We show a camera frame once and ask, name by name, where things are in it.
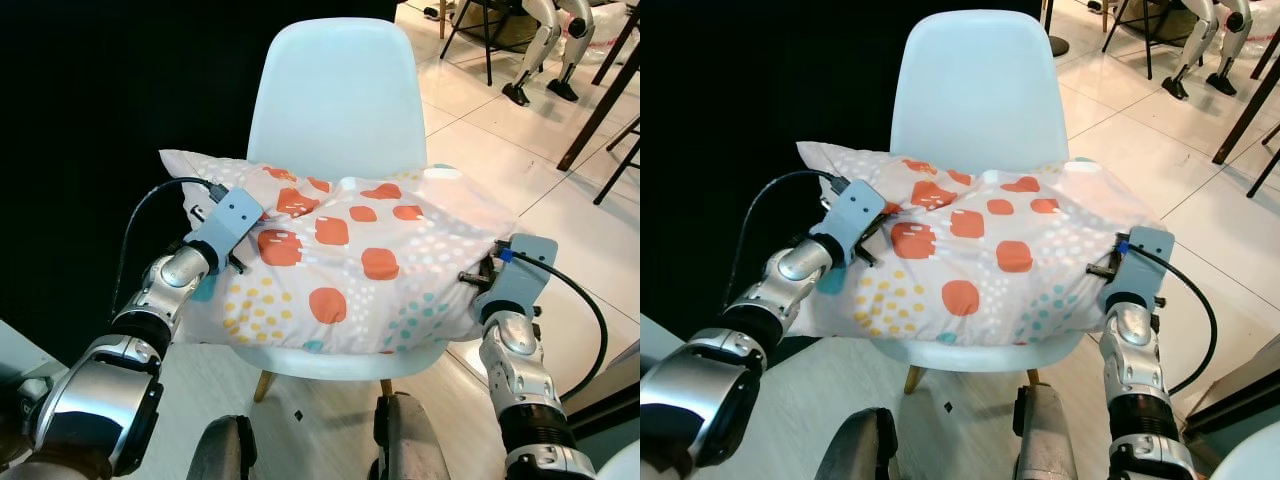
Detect pink patterned pillow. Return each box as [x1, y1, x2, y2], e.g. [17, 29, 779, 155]
[160, 150, 521, 356]
[797, 140, 1151, 346]

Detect pale blue plastic chair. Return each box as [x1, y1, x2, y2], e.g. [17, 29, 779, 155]
[240, 17, 476, 403]
[870, 10, 1091, 396]

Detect black metal chair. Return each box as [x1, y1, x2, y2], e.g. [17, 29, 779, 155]
[437, 0, 503, 87]
[1100, 0, 1167, 81]

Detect grey right robot leg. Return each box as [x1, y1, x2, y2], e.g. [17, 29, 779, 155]
[372, 393, 451, 480]
[1012, 383, 1086, 480]

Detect grey robot leg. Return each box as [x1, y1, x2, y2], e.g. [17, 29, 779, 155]
[1012, 383, 1086, 480]
[815, 407, 901, 480]
[187, 415, 259, 480]
[372, 393, 451, 480]

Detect short dark brown table leg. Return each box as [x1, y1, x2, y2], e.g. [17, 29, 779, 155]
[1245, 120, 1280, 198]
[595, 115, 641, 206]

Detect long dark brown table leg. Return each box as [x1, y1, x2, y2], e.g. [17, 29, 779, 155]
[1212, 60, 1280, 166]
[558, 40, 641, 173]

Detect silver humanoid robot legs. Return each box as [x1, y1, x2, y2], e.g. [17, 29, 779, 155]
[1160, 0, 1256, 101]
[500, 0, 599, 108]

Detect black stand pole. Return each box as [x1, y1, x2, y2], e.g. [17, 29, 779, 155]
[1040, 0, 1073, 57]

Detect grey left robot leg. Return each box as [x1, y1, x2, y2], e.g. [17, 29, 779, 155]
[815, 407, 901, 480]
[187, 415, 259, 480]

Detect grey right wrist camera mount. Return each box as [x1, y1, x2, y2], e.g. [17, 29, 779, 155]
[470, 235, 559, 323]
[1100, 225, 1176, 311]

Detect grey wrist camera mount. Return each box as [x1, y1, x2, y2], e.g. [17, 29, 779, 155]
[1100, 225, 1176, 311]
[812, 178, 889, 263]
[470, 235, 559, 323]
[185, 185, 266, 271]

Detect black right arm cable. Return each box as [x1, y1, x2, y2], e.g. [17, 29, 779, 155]
[500, 250, 609, 401]
[1120, 240, 1219, 396]

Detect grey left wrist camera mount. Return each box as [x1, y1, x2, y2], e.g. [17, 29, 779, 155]
[185, 185, 266, 271]
[812, 178, 889, 263]

